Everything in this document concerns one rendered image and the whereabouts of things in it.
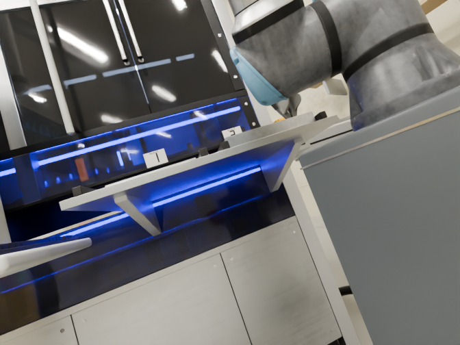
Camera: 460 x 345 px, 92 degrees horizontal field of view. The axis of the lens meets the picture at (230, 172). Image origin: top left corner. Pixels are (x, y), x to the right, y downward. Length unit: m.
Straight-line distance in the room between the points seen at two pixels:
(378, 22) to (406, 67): 0.07
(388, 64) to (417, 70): 0.03
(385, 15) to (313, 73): 0.10
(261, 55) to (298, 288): 0.89
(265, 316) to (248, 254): 0.24
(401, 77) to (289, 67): 0.14
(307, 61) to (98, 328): 1.01
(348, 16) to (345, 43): 0.03
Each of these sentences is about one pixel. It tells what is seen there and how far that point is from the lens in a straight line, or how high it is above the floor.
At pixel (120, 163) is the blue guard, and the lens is 0.98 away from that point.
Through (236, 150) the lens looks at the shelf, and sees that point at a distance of 0.55.
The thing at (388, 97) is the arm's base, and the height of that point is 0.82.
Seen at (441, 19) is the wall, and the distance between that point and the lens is 3.44.
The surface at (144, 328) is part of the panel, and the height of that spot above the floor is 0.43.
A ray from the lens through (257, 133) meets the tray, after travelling 0.60.
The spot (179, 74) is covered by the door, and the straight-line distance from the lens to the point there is 1.11.
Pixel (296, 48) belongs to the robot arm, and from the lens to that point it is 0.38.
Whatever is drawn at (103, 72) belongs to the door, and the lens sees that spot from 1.16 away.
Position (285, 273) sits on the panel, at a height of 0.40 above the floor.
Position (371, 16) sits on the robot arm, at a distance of 0.41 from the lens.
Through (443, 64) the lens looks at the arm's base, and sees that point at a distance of 0.39.
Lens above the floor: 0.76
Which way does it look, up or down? 6 degrees up
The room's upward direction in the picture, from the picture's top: 20 degrees counter-clockwise
